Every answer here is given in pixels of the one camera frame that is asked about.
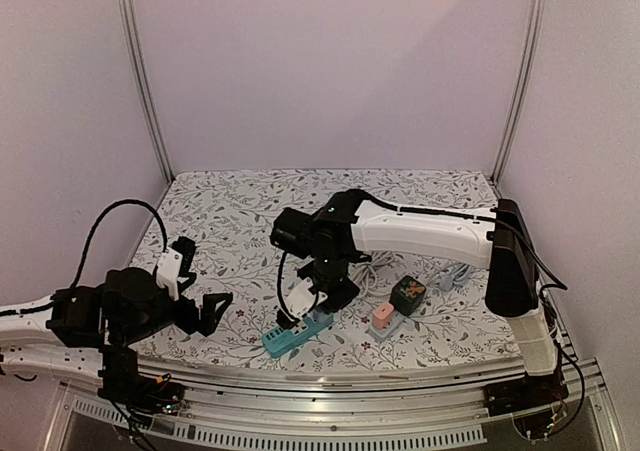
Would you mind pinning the pink cube adapter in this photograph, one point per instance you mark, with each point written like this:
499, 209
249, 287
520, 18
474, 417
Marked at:
382, 315

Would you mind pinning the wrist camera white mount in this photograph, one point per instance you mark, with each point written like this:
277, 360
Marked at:
302, 299
173, 271

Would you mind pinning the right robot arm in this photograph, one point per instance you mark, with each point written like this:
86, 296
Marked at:
354, 224

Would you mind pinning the small blue cube adapter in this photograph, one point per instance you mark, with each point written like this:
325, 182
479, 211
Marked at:
320, 316

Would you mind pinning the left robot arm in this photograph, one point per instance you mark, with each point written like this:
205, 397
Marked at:
129, 306

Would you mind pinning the right aluminium frame post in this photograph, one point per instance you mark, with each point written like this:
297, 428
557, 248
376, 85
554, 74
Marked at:
516, 106

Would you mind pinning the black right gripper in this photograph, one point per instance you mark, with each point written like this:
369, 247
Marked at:
338, 294

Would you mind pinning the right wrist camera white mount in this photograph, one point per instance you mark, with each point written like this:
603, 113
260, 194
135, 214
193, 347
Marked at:
302, 299

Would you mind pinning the teal power strip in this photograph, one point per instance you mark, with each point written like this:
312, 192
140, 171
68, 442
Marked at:
280, 341

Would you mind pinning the aluminium frame post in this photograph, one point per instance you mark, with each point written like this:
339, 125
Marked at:
141, 79
516, 106

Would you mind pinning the aluminium front rail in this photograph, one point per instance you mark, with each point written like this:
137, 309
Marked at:
436, 408

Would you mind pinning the dark green cube socket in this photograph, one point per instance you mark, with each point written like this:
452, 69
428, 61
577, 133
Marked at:
407, 295

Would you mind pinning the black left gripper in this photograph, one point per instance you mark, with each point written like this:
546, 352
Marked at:
190, 324

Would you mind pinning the left aluminium frame post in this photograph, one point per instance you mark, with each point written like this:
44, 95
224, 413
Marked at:
141, 79

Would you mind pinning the floral tablecloth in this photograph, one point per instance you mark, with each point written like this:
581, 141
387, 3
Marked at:
229, 215

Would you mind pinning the light blue power strip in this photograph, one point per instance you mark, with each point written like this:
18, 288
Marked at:
385, 333

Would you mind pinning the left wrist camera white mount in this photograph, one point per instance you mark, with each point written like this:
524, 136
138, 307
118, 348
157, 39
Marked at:
173, 271

